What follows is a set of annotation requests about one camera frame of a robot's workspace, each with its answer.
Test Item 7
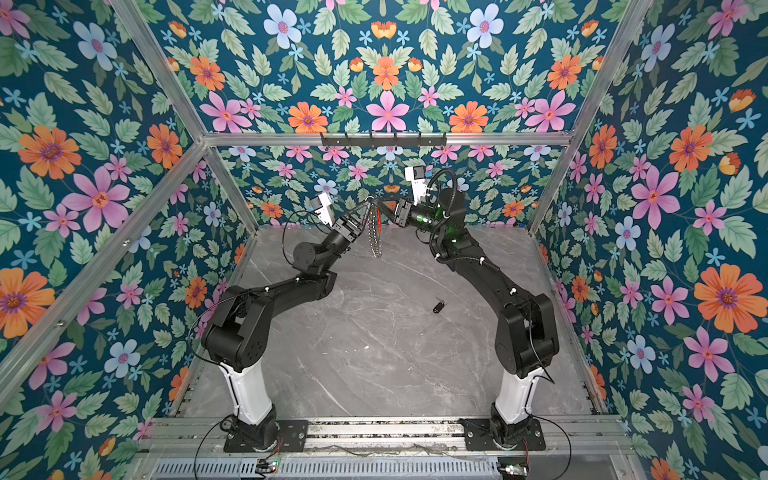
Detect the grey wall hook rack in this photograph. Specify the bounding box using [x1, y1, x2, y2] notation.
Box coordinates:
[320, 133, 448, 148]

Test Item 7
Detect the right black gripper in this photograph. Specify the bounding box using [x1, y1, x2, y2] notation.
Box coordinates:
[376, 197, 449, 242]

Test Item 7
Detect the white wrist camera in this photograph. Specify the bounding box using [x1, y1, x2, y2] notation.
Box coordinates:
[404, 165, 432, 205]
[312, 192, 335, 226]

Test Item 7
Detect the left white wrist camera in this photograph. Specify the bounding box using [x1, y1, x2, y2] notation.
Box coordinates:
[312, 192, 335, 226]

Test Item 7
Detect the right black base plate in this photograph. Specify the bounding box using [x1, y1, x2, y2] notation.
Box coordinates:
[458, 417, 546, 451]

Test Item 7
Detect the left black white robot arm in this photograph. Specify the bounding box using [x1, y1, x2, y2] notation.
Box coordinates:
[202, 202, 376, 451]

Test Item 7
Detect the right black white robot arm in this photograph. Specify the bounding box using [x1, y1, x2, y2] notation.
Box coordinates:
[369, 188, 560, 449]

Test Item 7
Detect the aluminium cage frame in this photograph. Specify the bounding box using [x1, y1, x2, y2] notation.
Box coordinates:
[0, 0, 655, 415]

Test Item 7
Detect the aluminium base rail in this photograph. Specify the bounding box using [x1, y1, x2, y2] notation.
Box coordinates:
[138, 415, 635, 458]

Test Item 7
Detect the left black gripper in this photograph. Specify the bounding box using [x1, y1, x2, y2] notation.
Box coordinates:
[316, 201, 366, 273]

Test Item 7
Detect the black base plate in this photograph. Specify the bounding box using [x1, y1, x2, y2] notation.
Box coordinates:
[458, 417, 546, 451]
[222, 419, 309, 453]

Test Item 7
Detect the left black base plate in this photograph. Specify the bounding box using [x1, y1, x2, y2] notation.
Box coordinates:
[222, 419, 309, 453]

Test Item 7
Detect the white vented cable duct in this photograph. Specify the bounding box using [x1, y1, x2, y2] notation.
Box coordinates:
[150, 457, 501, 479]

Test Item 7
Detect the red handled key ring organizer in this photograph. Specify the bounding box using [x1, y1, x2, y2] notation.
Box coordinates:
[366, 201, 383, 258]

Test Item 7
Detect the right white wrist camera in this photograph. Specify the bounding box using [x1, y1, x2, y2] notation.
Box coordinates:
[404, 165, 432, 205]

